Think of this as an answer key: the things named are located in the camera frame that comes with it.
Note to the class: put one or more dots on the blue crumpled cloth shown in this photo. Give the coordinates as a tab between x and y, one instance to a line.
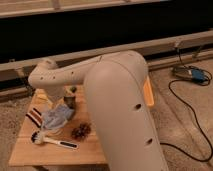
56	118

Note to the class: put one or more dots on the blue power adapter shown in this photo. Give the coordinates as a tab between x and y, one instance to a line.
189	73

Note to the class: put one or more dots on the white dish brush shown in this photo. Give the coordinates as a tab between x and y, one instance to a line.
40	138

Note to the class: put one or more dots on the orange plastic bin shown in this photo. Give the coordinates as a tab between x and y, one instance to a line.
148	93

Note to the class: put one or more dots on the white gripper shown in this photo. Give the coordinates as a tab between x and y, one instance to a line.
55	93

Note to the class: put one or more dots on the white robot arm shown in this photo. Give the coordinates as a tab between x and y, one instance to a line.
113	89

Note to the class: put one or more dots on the wooden folding table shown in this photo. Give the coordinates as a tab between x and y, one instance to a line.
89	151

